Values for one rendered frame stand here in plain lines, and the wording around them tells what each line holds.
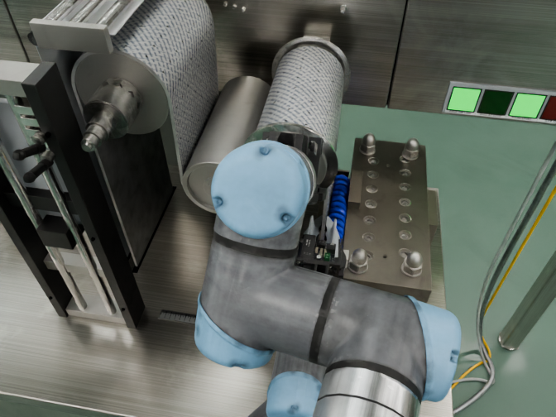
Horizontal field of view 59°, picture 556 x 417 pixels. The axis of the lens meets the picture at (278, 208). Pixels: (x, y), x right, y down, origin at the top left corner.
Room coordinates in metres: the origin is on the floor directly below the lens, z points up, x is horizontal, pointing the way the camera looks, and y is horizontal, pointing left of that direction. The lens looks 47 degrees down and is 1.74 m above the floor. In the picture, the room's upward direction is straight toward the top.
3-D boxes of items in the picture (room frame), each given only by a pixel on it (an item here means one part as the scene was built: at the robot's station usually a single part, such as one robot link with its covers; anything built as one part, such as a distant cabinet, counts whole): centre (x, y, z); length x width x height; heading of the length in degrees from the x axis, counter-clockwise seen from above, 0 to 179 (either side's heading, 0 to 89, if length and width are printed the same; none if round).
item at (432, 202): (0.69, -0.32, 0.97); 0.10 x 0.03 x 0.11; 170
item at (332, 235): (0.54, -0.09, 1.11); 0.09 x 0.03 x 0.06; 169
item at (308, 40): (0.81, -0.06, 1.25); 0.15 x 0.01 x 0.15; 80
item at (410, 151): (0.84, -0.29, 1.05); 0.04 x 0.04 x 0.04
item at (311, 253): (0.44, -0.06, 1.12); 0.12 x 0.08 x 0.09; 170
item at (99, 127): (0.52, 0.24, 1.34); 0.06 x 0.03 x 0.03; 170
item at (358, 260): (0.53, -0.14, 1.05); 0.04 x 0.04 x 0.04
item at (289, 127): (0.56, -0.02, 1.25); 0.15 x 0.01 x 0.15; 80
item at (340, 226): (0.67, -0.12, 1.03); 0.21 x 0.04 x 0.03; 170
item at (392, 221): (0.69, -0.22, 1.00); 0.40 x 0.16 x 0.06; 170
